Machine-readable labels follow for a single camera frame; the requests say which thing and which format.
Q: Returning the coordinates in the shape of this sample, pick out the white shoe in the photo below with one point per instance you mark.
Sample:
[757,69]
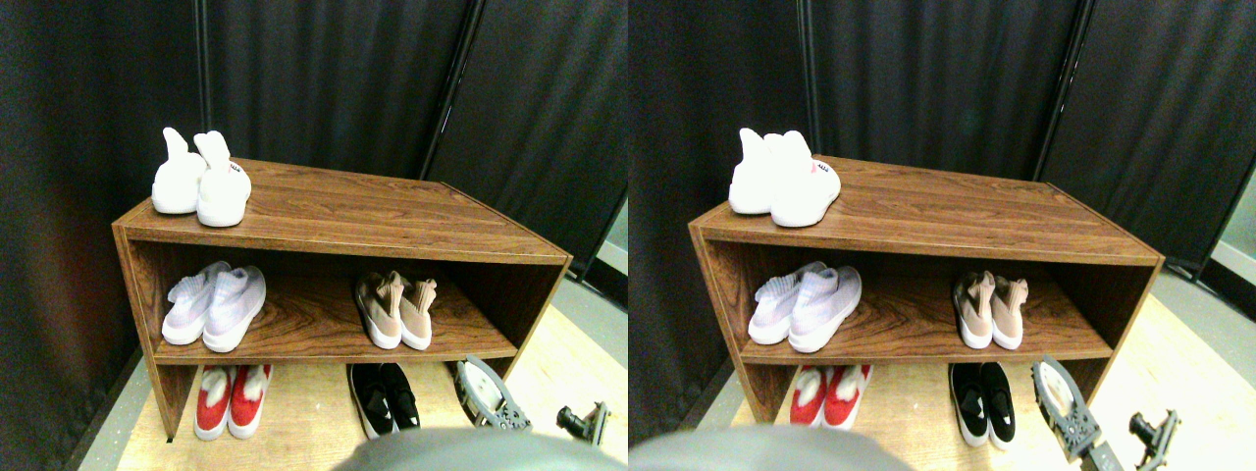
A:
[177,186]
[807,201]
[751,186]
[224,201]

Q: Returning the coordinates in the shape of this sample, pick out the red shoe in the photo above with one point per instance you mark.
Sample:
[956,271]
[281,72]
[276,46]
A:
[248,404]
[810,402]
[213,407]
[846,400]

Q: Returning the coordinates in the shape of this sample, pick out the black curtain pole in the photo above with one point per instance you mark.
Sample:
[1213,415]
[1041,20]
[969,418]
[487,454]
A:
[1065,93]
[451,93]
[203,78]
[603,235]

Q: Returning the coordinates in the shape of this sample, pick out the brown shoe rack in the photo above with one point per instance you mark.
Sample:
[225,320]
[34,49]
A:
[952,211]
[373,211]

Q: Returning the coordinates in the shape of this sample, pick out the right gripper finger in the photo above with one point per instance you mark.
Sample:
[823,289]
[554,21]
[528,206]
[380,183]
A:
[1062,404]
[486,392]

